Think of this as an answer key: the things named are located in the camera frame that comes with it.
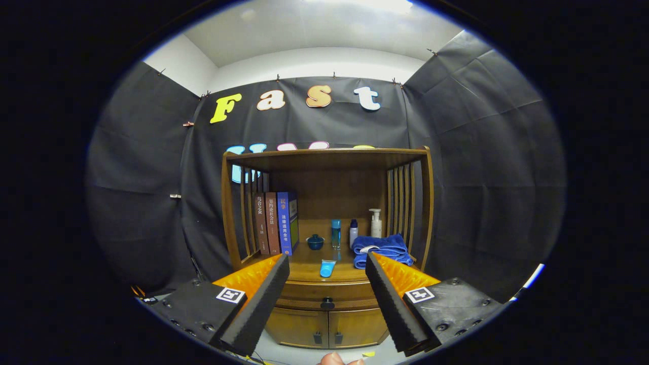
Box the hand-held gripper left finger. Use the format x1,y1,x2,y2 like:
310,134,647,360
150,253,291,357

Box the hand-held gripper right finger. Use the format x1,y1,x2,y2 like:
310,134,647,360
365,251,508,356

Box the wooden drawer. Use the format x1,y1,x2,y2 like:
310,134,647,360
280,280,378,311

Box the wooden cabinet door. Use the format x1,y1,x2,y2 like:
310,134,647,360
265,307,330,348
327,308,390,349

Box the wooden countertop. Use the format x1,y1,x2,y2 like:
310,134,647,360
259,242,421,284

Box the wooden cabinet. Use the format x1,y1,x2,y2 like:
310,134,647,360
221,147,435,349

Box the folded blue towel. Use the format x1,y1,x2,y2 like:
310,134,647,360
351,233,414,269

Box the dark brown book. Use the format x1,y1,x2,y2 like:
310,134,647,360
254,193,270,256

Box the reddish brown book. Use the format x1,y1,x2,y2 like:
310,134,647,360
265,192,281,256

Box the blue book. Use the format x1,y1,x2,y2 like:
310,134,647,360
277,191,299,256

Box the black device orange tips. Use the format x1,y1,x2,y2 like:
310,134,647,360
131,285,159,305

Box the black backdrop cloth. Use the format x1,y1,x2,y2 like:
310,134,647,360
85,30,567,302

